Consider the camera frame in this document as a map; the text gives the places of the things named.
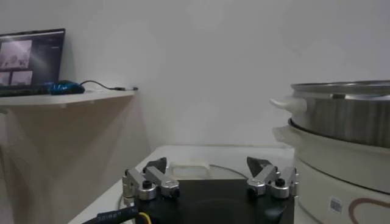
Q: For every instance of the stainless steel steamer basket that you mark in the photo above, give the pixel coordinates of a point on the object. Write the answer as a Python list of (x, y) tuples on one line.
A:
[(344, 121)]

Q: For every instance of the round glass lid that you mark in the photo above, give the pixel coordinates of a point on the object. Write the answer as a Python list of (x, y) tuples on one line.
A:
[(189, 172)]

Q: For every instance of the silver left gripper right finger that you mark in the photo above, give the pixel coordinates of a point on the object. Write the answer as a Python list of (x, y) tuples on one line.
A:
[(265, 176)]

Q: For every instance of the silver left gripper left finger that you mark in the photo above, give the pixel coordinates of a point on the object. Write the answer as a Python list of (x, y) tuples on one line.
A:
[(152, 176)]

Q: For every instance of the blue computer mouse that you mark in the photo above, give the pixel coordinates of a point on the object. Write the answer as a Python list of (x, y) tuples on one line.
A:
[(65, 88)]

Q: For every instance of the cream electric cooker base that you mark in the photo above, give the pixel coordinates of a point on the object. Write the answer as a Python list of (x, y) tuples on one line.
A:
[(335, 170)]

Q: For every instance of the white side table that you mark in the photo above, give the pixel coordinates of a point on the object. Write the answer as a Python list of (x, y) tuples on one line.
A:
[(67, 146)]

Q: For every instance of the black laptop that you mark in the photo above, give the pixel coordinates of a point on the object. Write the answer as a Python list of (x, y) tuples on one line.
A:
[(33, 58)]

